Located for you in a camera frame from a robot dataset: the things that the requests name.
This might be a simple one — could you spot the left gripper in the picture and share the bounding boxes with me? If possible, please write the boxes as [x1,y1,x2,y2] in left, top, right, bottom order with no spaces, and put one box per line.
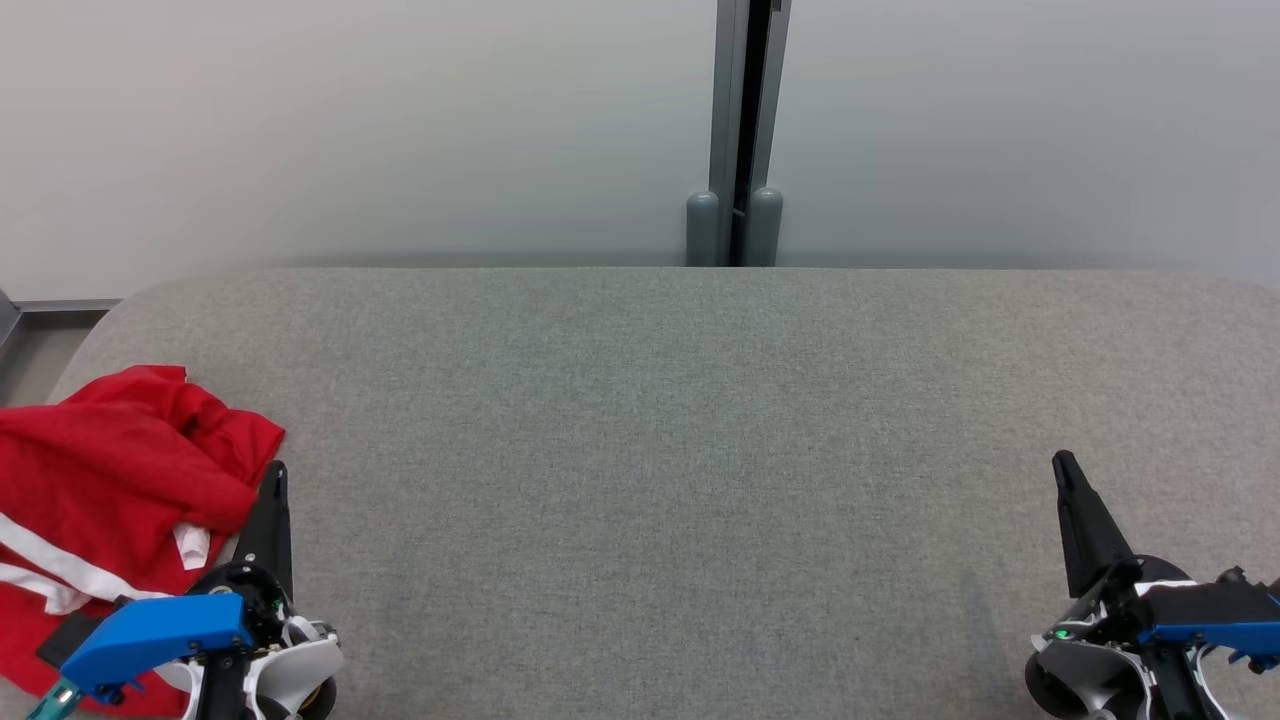
[160,460,343,720]

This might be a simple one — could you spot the red shorts white stripe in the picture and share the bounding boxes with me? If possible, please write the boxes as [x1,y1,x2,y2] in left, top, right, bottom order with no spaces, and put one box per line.
[0,365,287,613]

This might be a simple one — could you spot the green left camera connector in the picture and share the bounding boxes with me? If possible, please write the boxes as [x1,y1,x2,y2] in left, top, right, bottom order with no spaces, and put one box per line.
[25,678,83,720]

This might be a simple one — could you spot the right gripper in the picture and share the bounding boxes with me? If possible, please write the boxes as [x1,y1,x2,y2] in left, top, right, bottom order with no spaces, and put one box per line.
[1025,450,1226,720]

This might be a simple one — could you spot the grey cylindrical post foot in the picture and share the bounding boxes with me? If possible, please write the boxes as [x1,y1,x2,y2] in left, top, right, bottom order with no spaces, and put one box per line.
[745,186,784,267]
[686,190,721,267]

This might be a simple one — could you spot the grey metal partition post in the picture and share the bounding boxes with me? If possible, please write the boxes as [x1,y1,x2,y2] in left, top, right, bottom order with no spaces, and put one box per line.
[708,0,793,267]

